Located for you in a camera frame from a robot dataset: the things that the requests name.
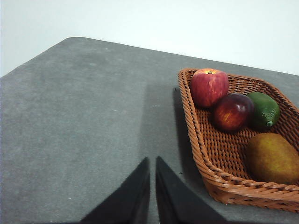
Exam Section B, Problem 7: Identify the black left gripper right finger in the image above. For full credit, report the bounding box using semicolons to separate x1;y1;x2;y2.
155;155;228;224

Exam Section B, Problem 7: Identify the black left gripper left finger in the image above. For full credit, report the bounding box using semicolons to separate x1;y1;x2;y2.
79;156;151;224

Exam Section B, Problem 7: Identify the brown kiwi fruit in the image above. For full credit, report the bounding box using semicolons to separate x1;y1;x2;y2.
244;133;299;185

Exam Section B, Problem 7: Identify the brown wicker basket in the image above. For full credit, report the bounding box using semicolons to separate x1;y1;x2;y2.
178;68;299;213

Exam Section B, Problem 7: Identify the dark purple plum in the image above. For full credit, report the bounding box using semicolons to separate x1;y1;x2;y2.
212;93;255;133

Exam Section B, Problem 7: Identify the red apple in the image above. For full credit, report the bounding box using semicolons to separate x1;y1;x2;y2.
189;68;230;109

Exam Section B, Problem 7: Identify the green avocado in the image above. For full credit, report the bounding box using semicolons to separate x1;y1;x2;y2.
246;92;281;129

